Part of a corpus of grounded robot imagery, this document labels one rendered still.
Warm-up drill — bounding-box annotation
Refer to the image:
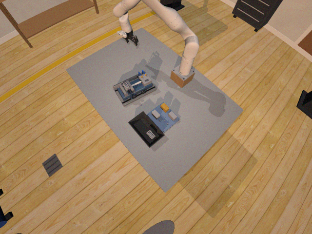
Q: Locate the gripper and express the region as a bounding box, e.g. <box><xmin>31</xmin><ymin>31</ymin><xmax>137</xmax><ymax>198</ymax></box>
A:
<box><xmin>124</xmin><ymin>30</ymin><xmax>138</xmax><ymax>46</ymax></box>

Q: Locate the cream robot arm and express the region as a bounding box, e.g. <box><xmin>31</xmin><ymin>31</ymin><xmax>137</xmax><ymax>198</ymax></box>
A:
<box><xmin>113</xmin><ymin>0</ymin><xmax>199</xmax><ymax>76</ymax></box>

